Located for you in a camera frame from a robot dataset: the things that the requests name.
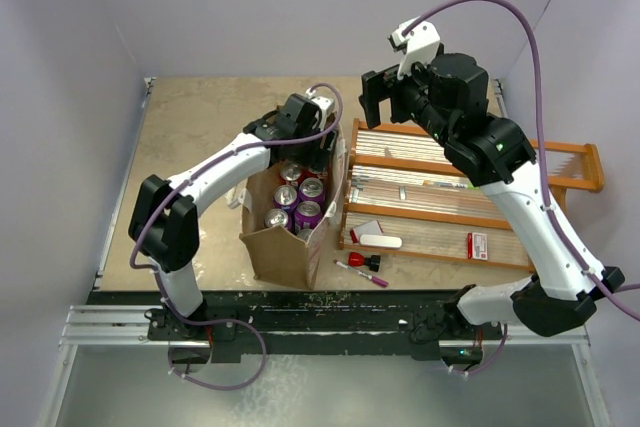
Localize red staples box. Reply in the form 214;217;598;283
467;232;489;261

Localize purple fanta can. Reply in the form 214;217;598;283
298;177;326;205
294;201;323;232
296;228;313;242
264;208;293;232
273;184;299;212

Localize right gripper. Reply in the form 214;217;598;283
360;55;456;148

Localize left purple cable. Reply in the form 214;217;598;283
128;83;345;393

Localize white eraser bar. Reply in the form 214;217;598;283
358;234;403;250

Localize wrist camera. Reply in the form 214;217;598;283
304;88;335;131
389;21;441;81

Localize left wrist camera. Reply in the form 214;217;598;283
304;88;335;131

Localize wooden shelf rack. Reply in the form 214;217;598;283
337;117;605;276

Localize purple cable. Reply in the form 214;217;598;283
407;0;640;323
128;83;345;393

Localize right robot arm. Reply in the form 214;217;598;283
359;53;625;338

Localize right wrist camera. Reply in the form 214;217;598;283
389;21;441;81

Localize green tipped pen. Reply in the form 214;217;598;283
422;180;475;189

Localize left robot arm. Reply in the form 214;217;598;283
128;88;344;339

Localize pink marker pen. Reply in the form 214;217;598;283
333;260;388;288

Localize red black stamp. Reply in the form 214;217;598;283
348;252;381;272

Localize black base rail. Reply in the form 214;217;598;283
87;290;502;365

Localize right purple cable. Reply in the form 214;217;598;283
407;0;640;323

